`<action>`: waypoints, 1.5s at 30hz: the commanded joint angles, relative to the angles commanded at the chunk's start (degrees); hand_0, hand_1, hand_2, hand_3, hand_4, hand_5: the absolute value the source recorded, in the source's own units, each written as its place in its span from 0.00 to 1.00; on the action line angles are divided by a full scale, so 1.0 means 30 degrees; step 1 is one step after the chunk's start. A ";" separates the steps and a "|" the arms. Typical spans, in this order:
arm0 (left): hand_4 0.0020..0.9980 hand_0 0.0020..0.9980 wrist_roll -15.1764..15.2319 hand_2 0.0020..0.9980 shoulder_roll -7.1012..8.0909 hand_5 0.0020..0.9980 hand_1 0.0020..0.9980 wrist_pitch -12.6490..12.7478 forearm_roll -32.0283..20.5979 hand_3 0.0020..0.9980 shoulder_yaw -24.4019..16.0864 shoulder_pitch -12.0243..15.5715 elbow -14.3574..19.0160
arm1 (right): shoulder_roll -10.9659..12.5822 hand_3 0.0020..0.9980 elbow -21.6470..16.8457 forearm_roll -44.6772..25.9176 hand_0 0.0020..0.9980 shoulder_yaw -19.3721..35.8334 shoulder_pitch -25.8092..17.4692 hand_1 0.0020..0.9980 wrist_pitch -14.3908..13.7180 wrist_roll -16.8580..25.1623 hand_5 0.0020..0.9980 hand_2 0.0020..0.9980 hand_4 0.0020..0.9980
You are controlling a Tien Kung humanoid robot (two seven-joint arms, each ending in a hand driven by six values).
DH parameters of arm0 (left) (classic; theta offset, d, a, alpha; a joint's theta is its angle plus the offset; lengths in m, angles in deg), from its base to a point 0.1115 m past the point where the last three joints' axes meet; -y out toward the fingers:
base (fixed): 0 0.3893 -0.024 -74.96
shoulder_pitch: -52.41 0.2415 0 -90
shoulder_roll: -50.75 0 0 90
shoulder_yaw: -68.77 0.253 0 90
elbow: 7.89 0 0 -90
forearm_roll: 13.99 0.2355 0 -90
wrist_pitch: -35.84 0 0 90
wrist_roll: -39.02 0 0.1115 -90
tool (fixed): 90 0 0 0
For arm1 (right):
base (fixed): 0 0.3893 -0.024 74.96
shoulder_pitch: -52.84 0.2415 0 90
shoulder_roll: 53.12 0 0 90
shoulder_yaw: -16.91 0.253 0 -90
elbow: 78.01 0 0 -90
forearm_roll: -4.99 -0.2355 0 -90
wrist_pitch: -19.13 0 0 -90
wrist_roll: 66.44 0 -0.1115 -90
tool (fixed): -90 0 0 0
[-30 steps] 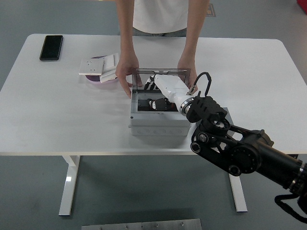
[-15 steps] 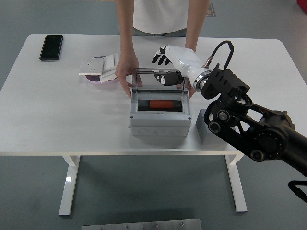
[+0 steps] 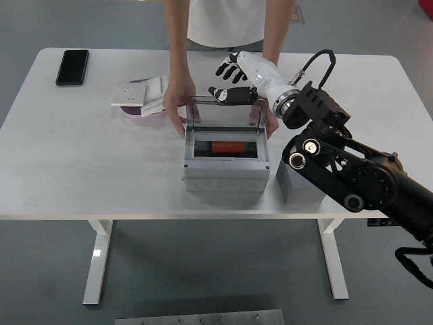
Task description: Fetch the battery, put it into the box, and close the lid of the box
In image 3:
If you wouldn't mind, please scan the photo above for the person's right hand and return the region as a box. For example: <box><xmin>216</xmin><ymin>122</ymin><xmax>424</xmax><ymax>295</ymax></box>
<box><xmin>162</xmin><ymin>79</ymin><xmax>204</xmax><ymax>139</ymax></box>

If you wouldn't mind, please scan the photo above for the person's left hand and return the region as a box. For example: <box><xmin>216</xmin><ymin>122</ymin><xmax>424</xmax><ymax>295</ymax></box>
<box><xmin>248</xmin><ymin>97</ymin><xmax>281</xmax><ymax>139</ymax></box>

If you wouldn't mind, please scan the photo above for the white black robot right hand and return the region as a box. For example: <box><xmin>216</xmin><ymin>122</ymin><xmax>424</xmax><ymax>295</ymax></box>
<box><xmin>208</xmin><ymin>51</ymin><xmax>296</xmax><ymax>106</ymax></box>

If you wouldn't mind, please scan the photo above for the smoky transparent box lid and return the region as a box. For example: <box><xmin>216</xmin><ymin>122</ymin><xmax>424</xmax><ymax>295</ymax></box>
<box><xmin>185</xmin><ymin>96</ymin><xmax>271</xmax><ymax>133</ymax></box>

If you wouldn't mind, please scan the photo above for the orange cylinder battery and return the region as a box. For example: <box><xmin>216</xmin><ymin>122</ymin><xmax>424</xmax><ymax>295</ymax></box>
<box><xmin>211</xmin><ymin>141</ymin><xmax>247</xmax><ymax>153</ymax></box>

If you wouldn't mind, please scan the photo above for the grey plastic junction box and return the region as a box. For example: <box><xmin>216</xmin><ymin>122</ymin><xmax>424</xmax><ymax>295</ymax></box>
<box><xmin>181</xmin><ymin>130</ymin><xmax>271</xmax><ymax>194</ymax></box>

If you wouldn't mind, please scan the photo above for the purple round dish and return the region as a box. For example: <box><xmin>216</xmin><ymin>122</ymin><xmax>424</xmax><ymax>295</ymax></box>
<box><xmin>120</xmin><ymin>78</ymin><xmax>168</xmax><ymax>122</ymax></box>

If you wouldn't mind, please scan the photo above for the grey holder block with hole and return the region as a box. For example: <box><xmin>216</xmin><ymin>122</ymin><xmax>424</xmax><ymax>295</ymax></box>
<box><xmin>275</xmin><ymin>158</ymin><xmax>327</xmax><ymax>205</ymax></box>

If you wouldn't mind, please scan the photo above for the person's torso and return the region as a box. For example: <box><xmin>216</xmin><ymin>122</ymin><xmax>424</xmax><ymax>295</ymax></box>
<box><xmin>164</xmin><ymin>0</ymin><xmax>271</xmax><ymax>53</ymax></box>

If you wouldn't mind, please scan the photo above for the dark floor sign yellow print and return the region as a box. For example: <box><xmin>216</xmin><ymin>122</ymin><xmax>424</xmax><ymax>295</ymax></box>
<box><xmin>290</xmin><ymin>5</ymin><xmax>305</xmax><ymax>25</ymax></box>

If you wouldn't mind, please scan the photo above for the black smartphone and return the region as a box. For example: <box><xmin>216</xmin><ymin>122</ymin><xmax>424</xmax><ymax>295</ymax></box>
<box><xmin>55</xmin><ymin>49</ymin><xmax>90</xmax><ymax>87</ymax></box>

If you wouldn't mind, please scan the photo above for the white table leg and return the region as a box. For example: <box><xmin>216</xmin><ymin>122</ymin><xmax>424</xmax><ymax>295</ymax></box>
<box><xmin>317</xmin><ymin>218</ymin><xmax>350</xmax><ymax>301</ymax></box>
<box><xmin>83</xmin><ymin>219</ymin><xmax>114</xmax><ymax>305</ymax></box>

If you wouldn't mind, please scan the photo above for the grey metal plate with screws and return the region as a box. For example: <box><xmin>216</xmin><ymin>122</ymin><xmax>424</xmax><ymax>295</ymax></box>
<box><xmin>114</xmin><ymin>308</ymin><xmax>285</xmax><ymax>325</ymax></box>

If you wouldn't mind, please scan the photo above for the white wall switch plate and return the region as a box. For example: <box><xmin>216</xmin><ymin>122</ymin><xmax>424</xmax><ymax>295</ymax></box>
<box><xmin>140</xmin><ymin>94</ymin><xmax>169</xmax><ymax>118</ymax></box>
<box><xmin>144</xmin><ymin>74</ymin><xmax>170</xmax><ymax>102</ymax></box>

